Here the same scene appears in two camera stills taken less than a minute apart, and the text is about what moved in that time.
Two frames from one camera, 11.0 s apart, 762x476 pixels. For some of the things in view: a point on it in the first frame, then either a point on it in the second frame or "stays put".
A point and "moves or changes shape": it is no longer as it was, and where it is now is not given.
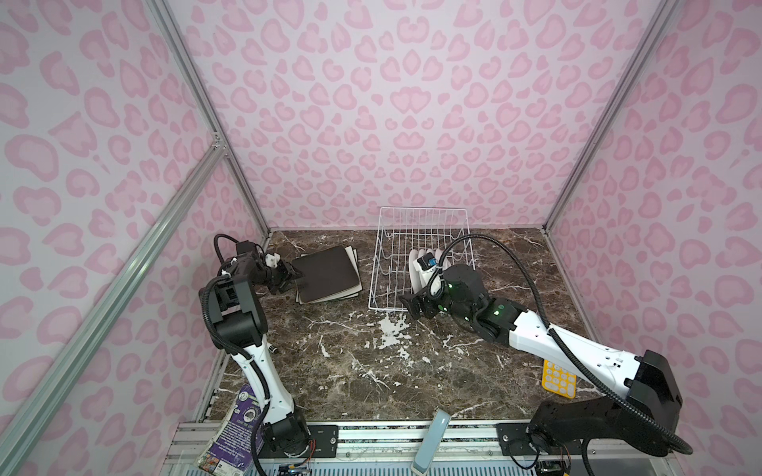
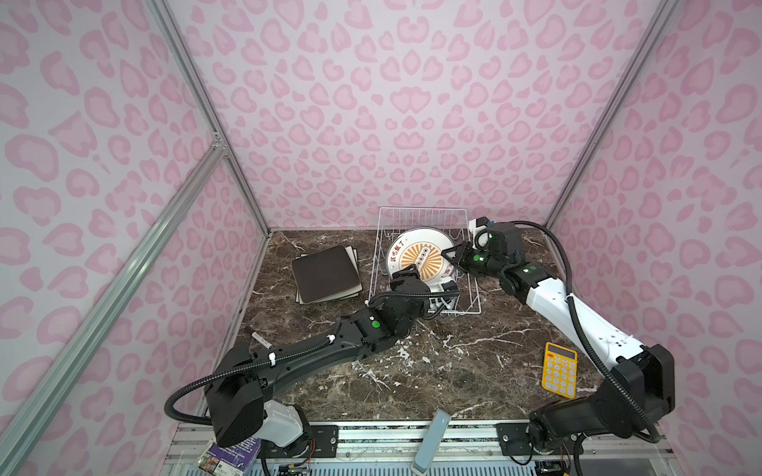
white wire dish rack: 402,230 stays put
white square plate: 344,294 stays put
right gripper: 424,297 -> 463,251
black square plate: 326,273 stays put
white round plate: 414,274 moves or changes shape
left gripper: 287,276 -> 404,275
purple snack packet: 230,449 stays put
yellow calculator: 558,380 stays put
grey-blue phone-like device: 428,451 stays put
